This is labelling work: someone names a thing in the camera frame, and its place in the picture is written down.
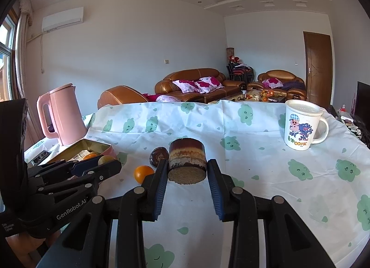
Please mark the white cartoon print mug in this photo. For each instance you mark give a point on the white cartoon print mug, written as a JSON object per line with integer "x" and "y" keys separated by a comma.
{"x": 313, "y": 137}

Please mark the beige curtain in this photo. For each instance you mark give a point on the beige curtain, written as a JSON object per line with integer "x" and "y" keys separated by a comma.
{"x": 23, "y": 48}

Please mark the black television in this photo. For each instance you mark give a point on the black television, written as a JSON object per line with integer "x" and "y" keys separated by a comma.
{"x": 363, "y": 103}

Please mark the cluttered coffee table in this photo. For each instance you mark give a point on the cluttered coffee table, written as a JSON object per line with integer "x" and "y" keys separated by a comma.
{"x": 251, "y": 96}

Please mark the pink electric kettle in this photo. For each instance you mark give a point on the pink electric kettle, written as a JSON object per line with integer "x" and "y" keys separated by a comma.
{"x": 63, "y": 111}

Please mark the pink metal tin box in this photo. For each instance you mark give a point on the pink metal tin box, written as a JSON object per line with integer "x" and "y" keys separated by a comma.
{"x": 86, "y": 144}

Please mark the small orange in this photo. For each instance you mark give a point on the small orange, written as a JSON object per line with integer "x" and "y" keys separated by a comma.
{"x": 143, "y": 174}

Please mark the tall patterned vase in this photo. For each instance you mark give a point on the tall patterned vase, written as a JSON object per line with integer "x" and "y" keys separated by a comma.
{"x": 230, "y": 53}

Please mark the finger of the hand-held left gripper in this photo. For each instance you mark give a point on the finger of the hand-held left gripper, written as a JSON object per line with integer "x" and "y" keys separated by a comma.
{"x": 85, "y": 165}
{"x": 104, "y": 171}

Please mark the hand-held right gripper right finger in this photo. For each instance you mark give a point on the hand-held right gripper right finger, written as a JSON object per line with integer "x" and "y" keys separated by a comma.
{"x": 216, "y": 195}

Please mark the dark purple passion fruit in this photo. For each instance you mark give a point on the dark purple passion fruit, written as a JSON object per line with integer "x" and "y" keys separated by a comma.
{"x": 159, "y": 155}

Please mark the white translucent mug lid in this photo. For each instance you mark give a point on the white translucent mug lid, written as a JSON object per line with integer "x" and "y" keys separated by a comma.
{"x": 303, "y": 107}

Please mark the white wall air conditioner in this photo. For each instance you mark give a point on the white wall air conditioner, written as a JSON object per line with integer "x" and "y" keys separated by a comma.
{"x": 62, "y": 19}

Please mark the white pillow with magenta flowers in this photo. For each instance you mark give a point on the white pillow with magenta flowers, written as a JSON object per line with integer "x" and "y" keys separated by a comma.
{"x": 185, "y": 85}
{"x": 273, "y": 82}
{"x": 209, "y": 83}

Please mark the yellow-green round fruit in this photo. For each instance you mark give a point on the yellow-green round fruit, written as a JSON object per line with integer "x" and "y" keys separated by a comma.
{"x": 106, "y": 158}

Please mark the brown leather armchair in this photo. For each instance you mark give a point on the brown leather armchair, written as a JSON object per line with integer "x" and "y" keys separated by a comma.
{"x": 121, "y": 96}

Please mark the window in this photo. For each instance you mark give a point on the window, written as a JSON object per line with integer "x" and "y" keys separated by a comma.
{"x": 7, "y": 62}

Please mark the cluttered television cabinet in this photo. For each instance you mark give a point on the cluttered television cabinet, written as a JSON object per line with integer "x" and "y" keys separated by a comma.
{"x": 347, "y": 120}

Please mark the short brown leather sofa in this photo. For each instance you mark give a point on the short brown leather sofa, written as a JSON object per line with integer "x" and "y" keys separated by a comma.
{"x": 289, "y": 75}

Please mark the stack of dark chairs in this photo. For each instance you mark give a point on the stack of dark chairs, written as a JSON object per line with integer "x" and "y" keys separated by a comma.
{"x": 240, "y": 72}

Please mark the printed paper leaflet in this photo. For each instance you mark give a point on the printed paper leaflet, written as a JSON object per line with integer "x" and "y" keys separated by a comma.
{"x": 77, "y": 155}

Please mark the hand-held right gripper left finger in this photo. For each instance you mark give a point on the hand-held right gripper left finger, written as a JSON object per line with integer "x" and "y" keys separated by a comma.
{"x": 160, "y": 195}

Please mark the purple blanket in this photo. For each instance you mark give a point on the purple blanket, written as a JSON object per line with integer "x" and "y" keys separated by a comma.
{"x": 294, "y": 85}

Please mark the long brown leather sofa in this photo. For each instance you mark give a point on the long brown leather sofa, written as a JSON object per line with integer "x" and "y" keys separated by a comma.
{"x": 231, "y": 85}

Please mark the white tablecloth with green clouds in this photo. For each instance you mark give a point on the white tablecloth with green clouds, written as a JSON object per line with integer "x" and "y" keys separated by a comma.
{"x": 260, "y": 169}

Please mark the large orange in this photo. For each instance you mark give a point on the large orange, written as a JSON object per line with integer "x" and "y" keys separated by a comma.
{"x": 90, "y": 156}

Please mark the layered brown round cake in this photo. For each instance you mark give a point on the layered brown round cake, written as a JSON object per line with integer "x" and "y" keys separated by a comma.
{"x": 187, "y": 155}

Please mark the brown wooden door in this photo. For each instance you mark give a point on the brown wooden door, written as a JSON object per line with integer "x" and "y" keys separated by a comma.
{"x": 318, "y": 68}

